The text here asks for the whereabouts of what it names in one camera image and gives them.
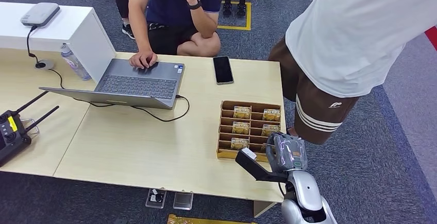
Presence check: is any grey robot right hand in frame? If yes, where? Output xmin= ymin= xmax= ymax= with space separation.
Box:
xmin=265 ymin=131 xmax=308 ymax=174

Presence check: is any person's right hand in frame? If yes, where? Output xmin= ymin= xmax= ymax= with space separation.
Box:
xmin=128 ymin=49 xmax=159 ymax=70

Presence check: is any brown cardboard card holder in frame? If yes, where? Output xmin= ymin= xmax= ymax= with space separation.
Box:
xmin=216 ymin=100 xmax=283 ymax=164

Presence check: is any grey open laptop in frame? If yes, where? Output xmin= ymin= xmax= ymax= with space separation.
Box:
xmin=38 ymin=58 xmax=186 ymax=111

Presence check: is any white desk leg panel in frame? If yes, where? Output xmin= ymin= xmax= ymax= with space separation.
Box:
xmin=253 ymin=201 xmax=277 ymax=218

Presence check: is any clear plastic water bottle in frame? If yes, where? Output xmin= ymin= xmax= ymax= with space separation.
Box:
xmin=60 ymin=43 xmax=92 ymax=81

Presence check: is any black smartphone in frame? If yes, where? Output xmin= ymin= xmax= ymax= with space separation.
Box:
xmin=212 ymin=55 xmax=235 ymax=85

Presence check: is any white desk riser cabinet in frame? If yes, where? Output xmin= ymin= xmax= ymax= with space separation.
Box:
xmin=0 ymin=2 xmax=117 ymax=83

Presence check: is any round silver desk grommet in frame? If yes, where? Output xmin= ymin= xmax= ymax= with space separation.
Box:
xmin=33 ymin=58 xmax=55 ymax=71

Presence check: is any grey flat box device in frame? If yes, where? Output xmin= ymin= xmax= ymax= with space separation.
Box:
xmin=20 ymin=2 xmax=61 ymax=29

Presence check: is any grey floor socket plate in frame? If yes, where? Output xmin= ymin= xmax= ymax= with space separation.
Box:
xmin=172 ymin=192 xmax=194 ymax=211

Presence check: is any gold patterned board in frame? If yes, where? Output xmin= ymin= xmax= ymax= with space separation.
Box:
xmin=166 ymin=214 xmax=257 ymax=224

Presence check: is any open floor socket box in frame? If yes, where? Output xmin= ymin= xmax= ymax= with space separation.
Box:
xmin=145 ymin=188 xmax=168 ymax=210

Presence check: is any black remote controller with antennas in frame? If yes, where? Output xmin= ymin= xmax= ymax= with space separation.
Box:
xmin=0 ymin=91 xmax=60 ymax=168

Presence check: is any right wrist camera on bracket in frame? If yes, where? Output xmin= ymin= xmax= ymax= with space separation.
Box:
xmin=234 ymin=147 xmax=290 ymax=184

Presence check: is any black laptop power cable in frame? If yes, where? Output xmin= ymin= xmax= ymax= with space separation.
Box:
xmin=47 ymin=68 xmax=191 ymax=123

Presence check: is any black device power cable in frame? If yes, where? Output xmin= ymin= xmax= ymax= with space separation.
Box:
xmin=26 ymin=25 xmax=47 ymax=69

